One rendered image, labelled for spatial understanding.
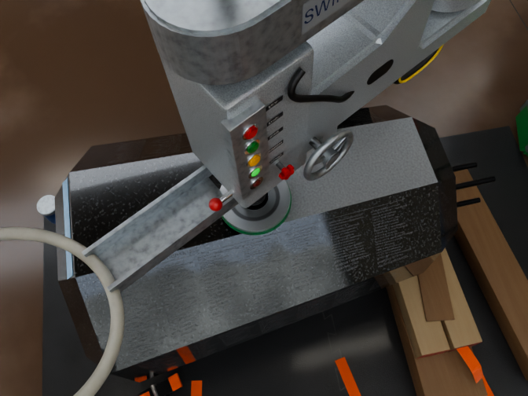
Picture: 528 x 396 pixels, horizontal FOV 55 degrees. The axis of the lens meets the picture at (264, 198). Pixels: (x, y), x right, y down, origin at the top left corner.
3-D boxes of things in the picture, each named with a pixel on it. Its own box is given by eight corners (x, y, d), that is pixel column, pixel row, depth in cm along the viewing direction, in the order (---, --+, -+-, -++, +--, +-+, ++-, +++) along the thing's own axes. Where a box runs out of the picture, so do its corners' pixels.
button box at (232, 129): (262, 171, 112) (256, 95, 86) (270, 179, 111) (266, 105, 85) (235, 192, 110) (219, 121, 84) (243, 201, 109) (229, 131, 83)
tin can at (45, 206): (71, 219, 247) (60, 208, 235) (51, 227, 245) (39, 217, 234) (65, 202, 251) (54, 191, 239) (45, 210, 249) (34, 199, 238)
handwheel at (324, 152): (324, 131, 128) (329, 96, 114) (352, 157, 125) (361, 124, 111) (280, 165, 125) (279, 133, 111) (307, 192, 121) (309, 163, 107)
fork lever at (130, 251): (293, 97, 141) (294, 86, 136) (340, 142, 134) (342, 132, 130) (80, 247, 123) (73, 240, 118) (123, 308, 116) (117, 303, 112)
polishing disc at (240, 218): (288, 166, 153) (288, 163, 152) (291, 231, 144) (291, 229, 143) (219, 168, 154) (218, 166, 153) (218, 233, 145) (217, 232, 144)
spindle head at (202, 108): (297, 81, 138) (302, -63, 97) (353, 132, 131) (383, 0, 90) (192, 156, 130) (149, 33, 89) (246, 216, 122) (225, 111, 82)
